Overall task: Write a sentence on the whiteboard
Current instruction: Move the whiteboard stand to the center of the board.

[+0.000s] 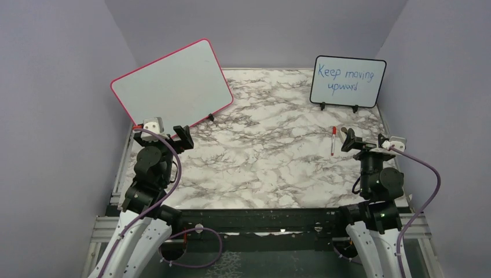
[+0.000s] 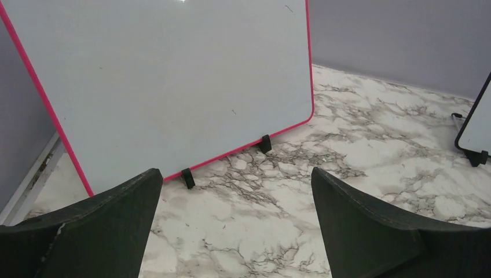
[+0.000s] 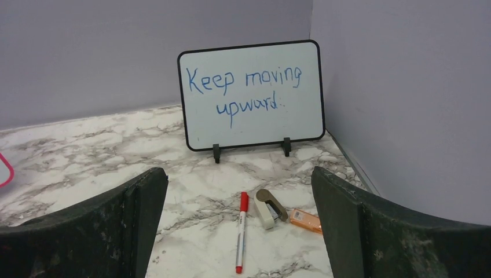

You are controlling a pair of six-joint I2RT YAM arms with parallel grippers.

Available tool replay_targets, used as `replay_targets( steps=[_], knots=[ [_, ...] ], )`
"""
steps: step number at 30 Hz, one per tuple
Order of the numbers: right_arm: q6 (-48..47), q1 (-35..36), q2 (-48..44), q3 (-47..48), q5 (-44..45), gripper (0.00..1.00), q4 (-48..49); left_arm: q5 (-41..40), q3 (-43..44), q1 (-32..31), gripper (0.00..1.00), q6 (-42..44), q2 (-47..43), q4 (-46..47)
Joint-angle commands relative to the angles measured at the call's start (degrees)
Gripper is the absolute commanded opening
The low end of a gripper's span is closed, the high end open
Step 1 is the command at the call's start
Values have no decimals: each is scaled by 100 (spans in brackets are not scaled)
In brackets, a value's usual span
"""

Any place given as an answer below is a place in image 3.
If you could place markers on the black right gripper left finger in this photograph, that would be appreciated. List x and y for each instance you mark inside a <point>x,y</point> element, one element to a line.
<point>108,235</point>

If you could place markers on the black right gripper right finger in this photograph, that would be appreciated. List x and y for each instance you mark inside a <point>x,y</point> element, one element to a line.
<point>369,236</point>

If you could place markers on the red framed whiteboard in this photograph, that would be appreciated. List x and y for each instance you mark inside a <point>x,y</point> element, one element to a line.
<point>7,171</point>

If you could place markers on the red white marker pen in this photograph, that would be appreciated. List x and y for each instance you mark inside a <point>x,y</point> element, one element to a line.
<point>244,201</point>

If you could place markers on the black framed whiteboard with writing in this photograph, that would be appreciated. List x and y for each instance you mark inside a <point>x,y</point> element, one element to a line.
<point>252,95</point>

